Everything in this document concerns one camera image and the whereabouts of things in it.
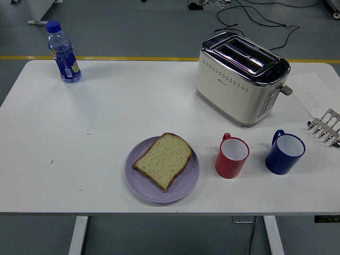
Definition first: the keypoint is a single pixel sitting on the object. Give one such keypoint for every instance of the silver metal toast rack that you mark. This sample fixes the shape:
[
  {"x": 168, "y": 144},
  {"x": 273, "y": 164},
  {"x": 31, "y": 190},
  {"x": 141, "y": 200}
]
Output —
[{"x": 325, "y": 127}]

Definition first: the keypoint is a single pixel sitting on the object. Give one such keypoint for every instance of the white desk leg frame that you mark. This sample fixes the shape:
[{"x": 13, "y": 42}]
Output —
[{"x": 37, "y": 22}]

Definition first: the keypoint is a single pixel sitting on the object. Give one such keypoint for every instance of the white table leg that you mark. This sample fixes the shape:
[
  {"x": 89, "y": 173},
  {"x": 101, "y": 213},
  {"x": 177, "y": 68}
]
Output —
[
  {"x": 273, "y": 236},
  {"x": 78, "y": 236}
]

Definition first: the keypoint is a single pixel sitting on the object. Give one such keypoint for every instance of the black table control panel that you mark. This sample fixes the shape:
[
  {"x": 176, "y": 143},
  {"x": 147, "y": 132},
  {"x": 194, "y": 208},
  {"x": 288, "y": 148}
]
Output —
[{"x": 326, "y": 219}]

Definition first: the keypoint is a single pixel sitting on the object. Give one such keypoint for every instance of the red mug white inside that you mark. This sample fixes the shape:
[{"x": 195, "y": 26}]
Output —
[{"x": 228, "y": 167}]

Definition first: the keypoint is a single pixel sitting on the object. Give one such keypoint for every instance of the blue-capped water bottle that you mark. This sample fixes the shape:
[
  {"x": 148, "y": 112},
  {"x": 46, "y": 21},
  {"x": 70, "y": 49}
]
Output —
[{"x": 66, "y": 61}]

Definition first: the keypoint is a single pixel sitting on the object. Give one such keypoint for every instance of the lilac round plate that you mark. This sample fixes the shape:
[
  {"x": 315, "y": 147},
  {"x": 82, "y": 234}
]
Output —
[{"x": 186, "y": 186}]

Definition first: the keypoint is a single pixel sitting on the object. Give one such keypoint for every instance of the cream and chrome toaster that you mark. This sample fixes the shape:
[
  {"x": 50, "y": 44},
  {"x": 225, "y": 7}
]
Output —
[{"x": 228, "y": 90}]

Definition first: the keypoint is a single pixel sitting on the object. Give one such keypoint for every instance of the blue mug white inside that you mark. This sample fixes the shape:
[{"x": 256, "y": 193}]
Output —
[{"x": 279, "y": 162}]

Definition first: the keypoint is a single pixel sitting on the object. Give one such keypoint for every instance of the brown-crusted bread slice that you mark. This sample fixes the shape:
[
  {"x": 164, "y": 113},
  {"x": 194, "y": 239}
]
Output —
[{"x": 164, "y": 162}]

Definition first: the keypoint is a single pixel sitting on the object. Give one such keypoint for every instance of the grey under-table bracket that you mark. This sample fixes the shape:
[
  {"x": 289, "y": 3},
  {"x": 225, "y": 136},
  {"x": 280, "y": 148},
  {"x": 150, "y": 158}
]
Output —
[{"x": 243, "y": 219}]

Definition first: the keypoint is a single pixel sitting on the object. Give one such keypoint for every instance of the white furniture foot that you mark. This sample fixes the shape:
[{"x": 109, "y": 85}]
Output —
[{"x": 335, "y": 8}]

